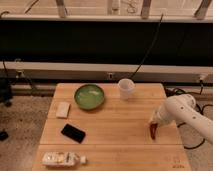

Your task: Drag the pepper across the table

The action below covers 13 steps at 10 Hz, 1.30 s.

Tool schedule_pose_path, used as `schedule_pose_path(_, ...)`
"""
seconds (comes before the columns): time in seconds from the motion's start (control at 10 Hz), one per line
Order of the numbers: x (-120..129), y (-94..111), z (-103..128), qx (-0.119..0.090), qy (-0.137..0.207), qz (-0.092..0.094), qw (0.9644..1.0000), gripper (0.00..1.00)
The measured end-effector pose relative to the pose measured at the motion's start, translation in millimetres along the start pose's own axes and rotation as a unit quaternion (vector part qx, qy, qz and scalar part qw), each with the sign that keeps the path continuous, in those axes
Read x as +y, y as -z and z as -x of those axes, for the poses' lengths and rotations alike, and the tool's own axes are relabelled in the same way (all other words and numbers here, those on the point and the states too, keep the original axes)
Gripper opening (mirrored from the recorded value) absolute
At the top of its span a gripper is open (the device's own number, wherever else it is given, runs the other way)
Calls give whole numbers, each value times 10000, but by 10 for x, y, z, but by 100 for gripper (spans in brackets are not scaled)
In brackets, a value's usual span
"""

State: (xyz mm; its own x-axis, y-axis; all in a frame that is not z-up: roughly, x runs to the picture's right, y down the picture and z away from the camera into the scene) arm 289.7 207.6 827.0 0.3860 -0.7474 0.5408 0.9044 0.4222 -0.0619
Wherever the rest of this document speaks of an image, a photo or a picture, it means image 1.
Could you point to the translucent plastic cup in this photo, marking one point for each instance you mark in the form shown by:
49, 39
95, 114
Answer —
126, 88

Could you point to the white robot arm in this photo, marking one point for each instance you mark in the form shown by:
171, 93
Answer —
181, 107

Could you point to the black smartphone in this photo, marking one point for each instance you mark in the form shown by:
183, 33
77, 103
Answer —
73, 133

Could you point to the red pepper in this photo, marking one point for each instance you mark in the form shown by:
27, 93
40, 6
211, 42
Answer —
153, 128

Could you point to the black conveyor belt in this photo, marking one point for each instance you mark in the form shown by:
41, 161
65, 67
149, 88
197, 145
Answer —
151, 43

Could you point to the clear plastic bottle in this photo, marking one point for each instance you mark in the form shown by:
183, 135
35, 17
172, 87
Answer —
62, 159

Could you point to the green bowl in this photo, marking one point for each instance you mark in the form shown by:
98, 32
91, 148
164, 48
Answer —
89, 96

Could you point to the white sponge block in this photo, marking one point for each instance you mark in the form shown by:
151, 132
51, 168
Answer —
63, 110

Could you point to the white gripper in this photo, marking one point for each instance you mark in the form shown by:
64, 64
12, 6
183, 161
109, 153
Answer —
158, 118

